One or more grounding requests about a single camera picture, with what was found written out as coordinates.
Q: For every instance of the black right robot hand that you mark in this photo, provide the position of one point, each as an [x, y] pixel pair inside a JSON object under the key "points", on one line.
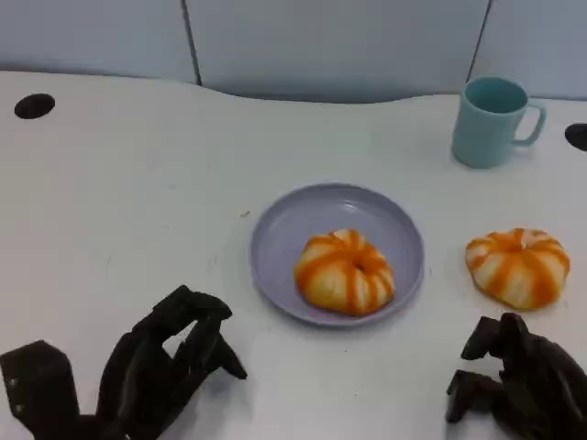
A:
{"points": [[546, 394]]}

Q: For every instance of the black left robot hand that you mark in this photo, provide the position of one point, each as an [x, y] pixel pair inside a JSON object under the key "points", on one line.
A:
{"points": [[137, 380]]}

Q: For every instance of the orange and white bread roll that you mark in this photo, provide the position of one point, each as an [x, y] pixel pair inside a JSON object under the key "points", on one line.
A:
{"points": [[344, 275], [518, 270]]}

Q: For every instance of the lilac plate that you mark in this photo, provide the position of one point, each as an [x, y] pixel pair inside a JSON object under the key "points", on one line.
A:
{"points": [[284, 238]]}

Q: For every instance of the pale green mug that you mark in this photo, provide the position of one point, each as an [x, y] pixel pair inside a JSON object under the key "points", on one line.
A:
{"points": [[483, 133]]}

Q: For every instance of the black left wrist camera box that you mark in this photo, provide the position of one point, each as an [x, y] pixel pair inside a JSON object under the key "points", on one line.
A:
{"points": [[39, 389]]}

